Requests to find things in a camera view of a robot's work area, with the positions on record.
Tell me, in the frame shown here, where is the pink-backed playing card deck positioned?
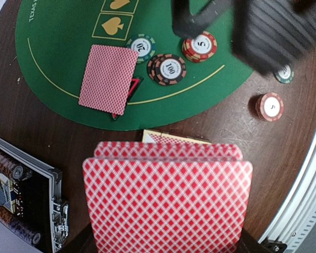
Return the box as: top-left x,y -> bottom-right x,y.
82,142 -> 253,252

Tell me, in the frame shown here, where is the triangular all-in button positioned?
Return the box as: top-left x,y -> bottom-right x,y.
125,76 -> 144,109

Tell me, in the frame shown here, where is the gold card deck box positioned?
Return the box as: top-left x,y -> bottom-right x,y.
142,130 -> 211,144

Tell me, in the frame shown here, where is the front aluminium rail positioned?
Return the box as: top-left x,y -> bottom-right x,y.
258,86 -> 316,253

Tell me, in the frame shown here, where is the brown chip row in case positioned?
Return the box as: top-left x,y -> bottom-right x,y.
0,149 -> 33,181

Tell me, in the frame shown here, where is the green poker chip stack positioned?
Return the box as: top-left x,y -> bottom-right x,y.
273,65 -> 294,84

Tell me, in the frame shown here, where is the purple chip row in case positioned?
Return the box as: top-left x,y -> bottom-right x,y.
0,206 -> 42,246

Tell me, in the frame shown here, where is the dealt pink-backed card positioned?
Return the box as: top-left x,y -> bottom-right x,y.
78,44 -> 139,115

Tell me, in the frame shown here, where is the orange poker chip stack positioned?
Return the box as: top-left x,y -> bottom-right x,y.
255,92 -> 284,122

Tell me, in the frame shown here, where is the round green poker mat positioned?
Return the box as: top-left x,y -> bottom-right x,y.
15,1 -> 252,131

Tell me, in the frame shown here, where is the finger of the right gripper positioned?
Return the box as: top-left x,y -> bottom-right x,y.
171,0 -> 200,38

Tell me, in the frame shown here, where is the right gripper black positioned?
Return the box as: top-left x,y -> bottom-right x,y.
192,0 -> 316,75

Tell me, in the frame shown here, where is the red five chip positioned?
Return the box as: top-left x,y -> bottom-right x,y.
182,31 -> 218,63

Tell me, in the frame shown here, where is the blue card deck in case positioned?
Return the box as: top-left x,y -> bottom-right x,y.
0,172 -> 24,217

